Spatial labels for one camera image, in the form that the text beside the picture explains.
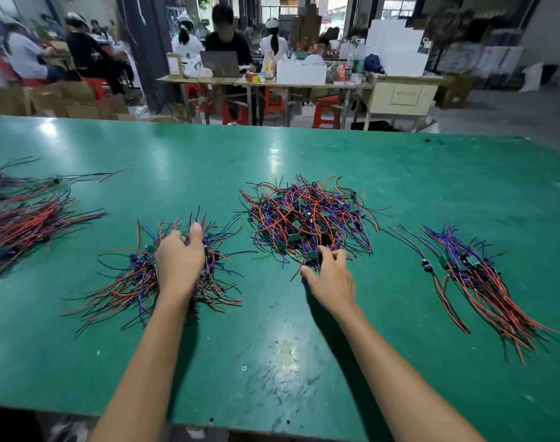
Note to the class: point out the brown cardboard box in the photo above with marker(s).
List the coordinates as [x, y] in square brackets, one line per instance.
[455, 92]

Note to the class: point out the grey laptop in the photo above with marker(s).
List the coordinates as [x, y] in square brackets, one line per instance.
[221, 64]

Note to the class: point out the person's left forearm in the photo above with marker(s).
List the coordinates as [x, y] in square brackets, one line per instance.
[142, 382]

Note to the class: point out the dark pillar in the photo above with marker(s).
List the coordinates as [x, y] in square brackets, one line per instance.
[149, 50]

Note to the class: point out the long wooden work table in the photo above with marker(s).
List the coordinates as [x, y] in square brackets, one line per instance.
[262, 82]

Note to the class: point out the stack of white boxes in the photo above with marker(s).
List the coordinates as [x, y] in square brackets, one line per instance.
[397, 46]

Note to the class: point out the person's right forearm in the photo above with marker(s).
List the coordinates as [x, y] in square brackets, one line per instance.
[409, 386]

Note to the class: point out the person's left hand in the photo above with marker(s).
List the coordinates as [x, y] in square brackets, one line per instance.
[181, 264]

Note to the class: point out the row of cardboard boxes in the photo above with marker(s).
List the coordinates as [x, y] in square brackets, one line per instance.
[59, 101]

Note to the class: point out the person's right hand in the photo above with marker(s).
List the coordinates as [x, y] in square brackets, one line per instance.
[331, 285]

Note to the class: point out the dark blue bag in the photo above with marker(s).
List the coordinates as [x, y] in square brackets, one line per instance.
[373, 64]

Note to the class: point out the row of white containers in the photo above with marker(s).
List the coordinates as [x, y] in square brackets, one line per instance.
[301, 72]

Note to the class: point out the cream cabinet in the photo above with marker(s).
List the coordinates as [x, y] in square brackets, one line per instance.
[402, 98]

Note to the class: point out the red plastic stool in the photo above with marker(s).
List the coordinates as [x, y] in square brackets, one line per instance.
[326, 113]
[96, 87]
[197, 94]
[274, 104]

